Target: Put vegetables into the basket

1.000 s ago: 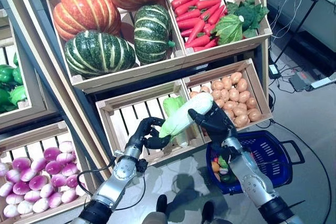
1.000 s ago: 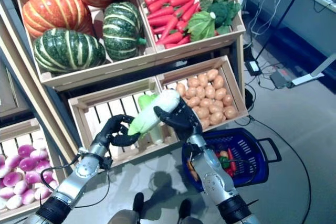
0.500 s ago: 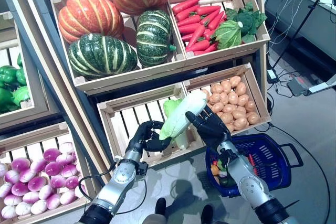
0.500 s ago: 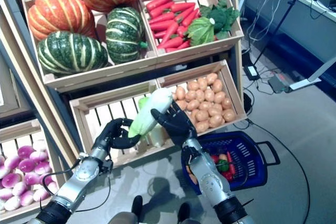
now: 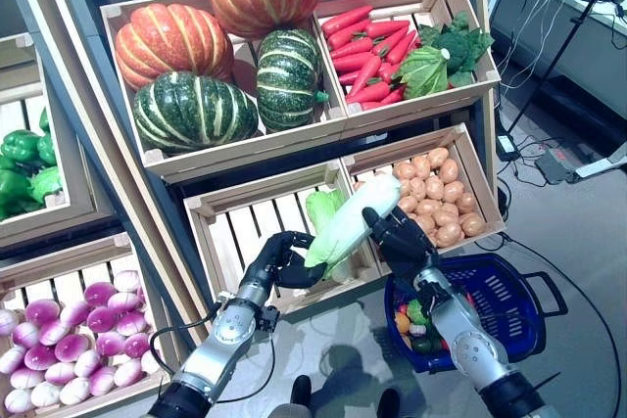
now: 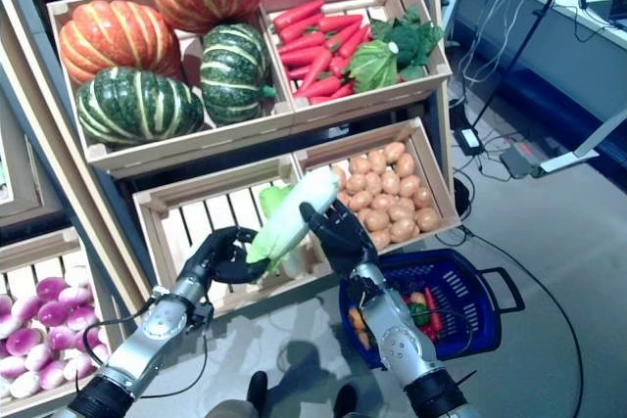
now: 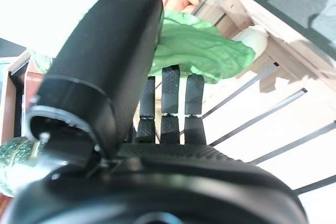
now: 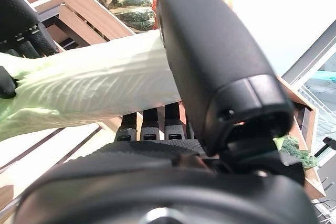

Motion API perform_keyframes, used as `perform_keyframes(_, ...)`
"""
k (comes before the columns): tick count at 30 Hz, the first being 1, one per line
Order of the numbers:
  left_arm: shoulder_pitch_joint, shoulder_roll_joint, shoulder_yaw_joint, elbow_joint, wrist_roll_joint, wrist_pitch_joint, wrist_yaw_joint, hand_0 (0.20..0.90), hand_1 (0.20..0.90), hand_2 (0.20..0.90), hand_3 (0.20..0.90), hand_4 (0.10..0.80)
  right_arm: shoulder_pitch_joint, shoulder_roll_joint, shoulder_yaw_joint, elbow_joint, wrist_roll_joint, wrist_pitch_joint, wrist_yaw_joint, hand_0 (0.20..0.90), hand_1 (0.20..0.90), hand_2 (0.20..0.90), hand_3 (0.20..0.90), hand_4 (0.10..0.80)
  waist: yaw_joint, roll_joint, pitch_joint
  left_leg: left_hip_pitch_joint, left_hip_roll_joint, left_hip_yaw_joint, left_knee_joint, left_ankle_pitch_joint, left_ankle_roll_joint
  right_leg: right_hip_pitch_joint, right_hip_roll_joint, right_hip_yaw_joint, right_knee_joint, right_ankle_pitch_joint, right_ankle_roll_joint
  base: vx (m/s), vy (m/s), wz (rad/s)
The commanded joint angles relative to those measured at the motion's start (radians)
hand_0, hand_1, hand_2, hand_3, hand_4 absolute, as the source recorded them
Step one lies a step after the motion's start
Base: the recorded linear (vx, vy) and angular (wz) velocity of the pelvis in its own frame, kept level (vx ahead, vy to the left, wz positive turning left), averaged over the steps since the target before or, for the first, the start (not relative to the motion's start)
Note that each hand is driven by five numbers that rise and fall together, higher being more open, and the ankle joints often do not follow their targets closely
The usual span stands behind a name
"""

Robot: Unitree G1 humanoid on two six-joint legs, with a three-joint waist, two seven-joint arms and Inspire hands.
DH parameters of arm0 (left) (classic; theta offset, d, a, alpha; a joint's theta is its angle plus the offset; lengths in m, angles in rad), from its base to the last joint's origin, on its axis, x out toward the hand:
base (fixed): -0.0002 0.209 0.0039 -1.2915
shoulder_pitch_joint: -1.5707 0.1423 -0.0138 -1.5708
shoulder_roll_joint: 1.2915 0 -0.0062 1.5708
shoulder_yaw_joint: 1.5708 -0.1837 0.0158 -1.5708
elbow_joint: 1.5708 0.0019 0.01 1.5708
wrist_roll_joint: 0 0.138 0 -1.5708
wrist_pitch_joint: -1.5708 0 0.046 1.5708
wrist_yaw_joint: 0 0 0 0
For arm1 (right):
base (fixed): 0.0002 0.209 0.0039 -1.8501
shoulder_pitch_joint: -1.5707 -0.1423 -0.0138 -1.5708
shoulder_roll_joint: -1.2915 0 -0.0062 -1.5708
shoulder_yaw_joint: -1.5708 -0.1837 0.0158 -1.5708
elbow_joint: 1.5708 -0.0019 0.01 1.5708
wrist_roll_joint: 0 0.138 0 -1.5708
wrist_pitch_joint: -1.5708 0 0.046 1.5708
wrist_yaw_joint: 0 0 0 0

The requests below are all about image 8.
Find dark green leafy vegetable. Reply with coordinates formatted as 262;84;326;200
272;134;320;168

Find wooden slat carrot crate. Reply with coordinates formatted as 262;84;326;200
277;76;328;200

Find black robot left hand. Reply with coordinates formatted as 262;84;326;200
0;0;60;99

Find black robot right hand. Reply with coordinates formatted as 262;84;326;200
13;0;318;224

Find wooden slat pumpkin crate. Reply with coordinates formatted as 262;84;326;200
59;0;171;49

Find wooden slat cabbage crate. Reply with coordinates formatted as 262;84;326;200
0;113;124;224

